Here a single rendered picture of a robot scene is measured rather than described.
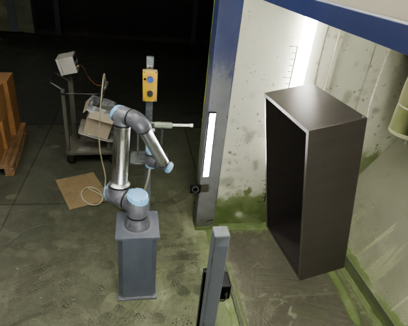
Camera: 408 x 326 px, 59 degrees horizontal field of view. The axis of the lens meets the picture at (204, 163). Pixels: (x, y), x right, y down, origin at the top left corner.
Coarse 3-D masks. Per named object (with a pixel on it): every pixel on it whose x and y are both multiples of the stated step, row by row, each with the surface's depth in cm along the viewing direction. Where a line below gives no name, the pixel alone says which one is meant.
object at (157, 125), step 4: (156, 124) 300; (160, 124) 300; (164, 124) 301; (168, 124) 302; (172, 124) 303; (176, 124) 304; (180, 124) 305; (184, 124) 306; (188, 124) 306; (192, 124) 307; (156, 128) 302; (160, 128) 302; (164, 128) 303; (168, 128) 303; (172, 128) 304
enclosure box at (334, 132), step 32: (288, 96) 230; (320, 96) 225; (288, 128) 259; (320, 128) 191; (352, 128) 197; (288, 160) 274; (320, 160) 203; (352, 160) 209; (288, 192) 291; (320, 192) 215; (352, 192) 223; (288, 224) 303; (320, 224) 230; (288, 256) 274; (320, 256) 246
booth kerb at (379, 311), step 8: (352, 264) 316; (352, 272) 315; (360, 280) 305; (360, 288) 304; (368, 288) 293; (368, 296) 293; (376, 304) 284; (376, 312) 284; (384, 312) 275; (384, 320) 275
